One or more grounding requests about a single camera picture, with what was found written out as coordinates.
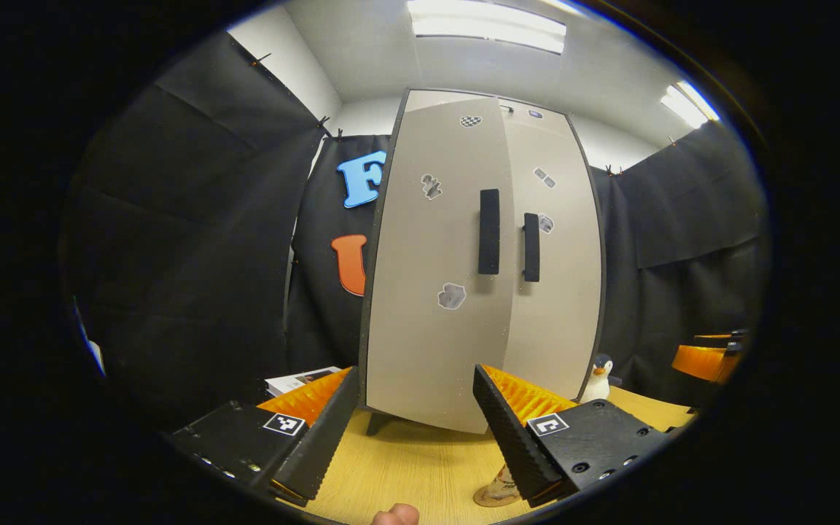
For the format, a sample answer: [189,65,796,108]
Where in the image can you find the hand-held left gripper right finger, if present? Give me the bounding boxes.
[472,364,672,509]

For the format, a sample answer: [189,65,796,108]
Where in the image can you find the grey white cabinet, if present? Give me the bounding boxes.
[358,87,607,438]

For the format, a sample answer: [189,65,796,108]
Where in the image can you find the clear plastic bottle red label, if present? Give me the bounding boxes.
[489,463,521,500]

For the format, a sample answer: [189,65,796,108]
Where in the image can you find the large ceiling light panel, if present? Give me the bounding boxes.
[405,0,568,55]

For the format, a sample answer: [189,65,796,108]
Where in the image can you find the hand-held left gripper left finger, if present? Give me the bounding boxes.
[165,366,362,508]

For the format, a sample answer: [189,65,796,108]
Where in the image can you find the cabinet door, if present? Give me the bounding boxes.
[365,97,516,435]
[500,117,603,402]

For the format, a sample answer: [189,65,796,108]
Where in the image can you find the black right door handle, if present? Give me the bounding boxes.
[523,213,541,283]

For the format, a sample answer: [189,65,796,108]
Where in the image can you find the penguin plush toy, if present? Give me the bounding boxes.
[579,354,623,404]

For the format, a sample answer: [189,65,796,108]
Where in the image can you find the black backdrop cloth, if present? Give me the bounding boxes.
[59,33,767,431]

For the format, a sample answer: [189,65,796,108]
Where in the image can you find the small ceiling light panel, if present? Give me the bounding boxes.
[659,79,721,131]

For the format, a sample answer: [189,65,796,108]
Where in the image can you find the stack of white papers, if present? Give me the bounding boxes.
[265,366,344,398]

